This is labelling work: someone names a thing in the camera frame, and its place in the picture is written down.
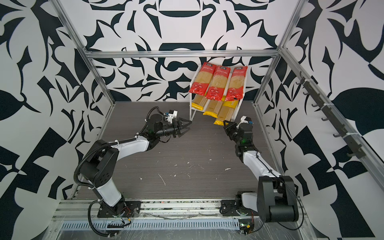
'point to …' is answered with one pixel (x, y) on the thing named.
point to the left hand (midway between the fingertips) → (193, 122)
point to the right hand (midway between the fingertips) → (224, 119)
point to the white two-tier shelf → (240, 102)
